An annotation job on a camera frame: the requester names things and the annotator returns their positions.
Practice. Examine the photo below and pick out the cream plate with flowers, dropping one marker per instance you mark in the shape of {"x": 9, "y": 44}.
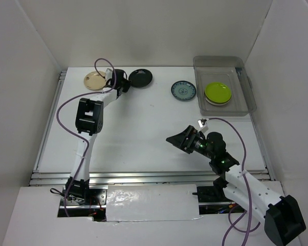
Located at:
{"x": 95, "y": 80}

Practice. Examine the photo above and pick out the blue patterned plate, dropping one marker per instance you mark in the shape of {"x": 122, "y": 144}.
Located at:
{"x": 183, "y": 90}

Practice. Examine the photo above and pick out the black plate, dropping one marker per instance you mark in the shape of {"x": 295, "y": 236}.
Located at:
{"x": 140, "y": 78}

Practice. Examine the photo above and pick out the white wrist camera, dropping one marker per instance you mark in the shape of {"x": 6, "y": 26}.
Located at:
{"x": 108, "y": 74}
{"x": 203, "y": 125}

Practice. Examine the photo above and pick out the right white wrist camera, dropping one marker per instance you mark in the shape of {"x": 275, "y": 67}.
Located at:
{"x": 203, "y": 125}

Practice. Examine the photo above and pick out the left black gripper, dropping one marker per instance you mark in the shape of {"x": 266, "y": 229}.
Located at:
{"x": 128, "y": 85}

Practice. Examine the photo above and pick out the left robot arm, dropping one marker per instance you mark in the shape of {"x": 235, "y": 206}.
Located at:
{"x": 89, "y": 123}

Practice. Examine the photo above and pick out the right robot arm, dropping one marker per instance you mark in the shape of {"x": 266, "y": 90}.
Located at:
{"x": 280, "y": 215}

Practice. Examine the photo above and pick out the lime green plate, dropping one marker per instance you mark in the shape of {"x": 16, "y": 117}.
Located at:
{"x": 218, "y": 92}

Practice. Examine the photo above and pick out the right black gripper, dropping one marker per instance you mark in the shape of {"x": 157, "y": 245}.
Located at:
{"x": 180, "y": 140}

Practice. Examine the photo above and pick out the white foil covered panel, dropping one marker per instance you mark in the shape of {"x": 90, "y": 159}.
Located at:
{"x": 174, "y": 202}

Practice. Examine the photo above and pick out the clear plastic bin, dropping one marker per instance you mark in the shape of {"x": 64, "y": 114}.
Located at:
{"x": 230, "y": 71}

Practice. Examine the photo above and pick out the aluminium table frame rail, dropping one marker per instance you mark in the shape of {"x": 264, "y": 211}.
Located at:
{"x": 132, "y": 146}

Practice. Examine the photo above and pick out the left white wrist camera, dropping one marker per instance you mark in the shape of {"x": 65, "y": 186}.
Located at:
{"x": 108, "y": 74}

